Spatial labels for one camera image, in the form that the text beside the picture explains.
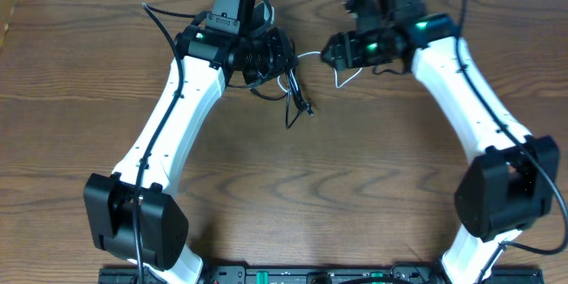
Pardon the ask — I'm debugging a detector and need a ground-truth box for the white cable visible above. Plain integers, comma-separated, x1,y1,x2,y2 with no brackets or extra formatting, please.
276,51,364,95

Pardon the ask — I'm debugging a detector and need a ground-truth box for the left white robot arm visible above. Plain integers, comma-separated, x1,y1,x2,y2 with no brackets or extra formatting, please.
83,0,298,283

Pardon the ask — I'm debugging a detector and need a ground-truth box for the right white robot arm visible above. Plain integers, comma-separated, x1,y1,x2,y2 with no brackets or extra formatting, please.
320,0,566,283

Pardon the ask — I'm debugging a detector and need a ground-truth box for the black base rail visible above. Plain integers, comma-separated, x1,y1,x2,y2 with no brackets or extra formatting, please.
97,264,545,284

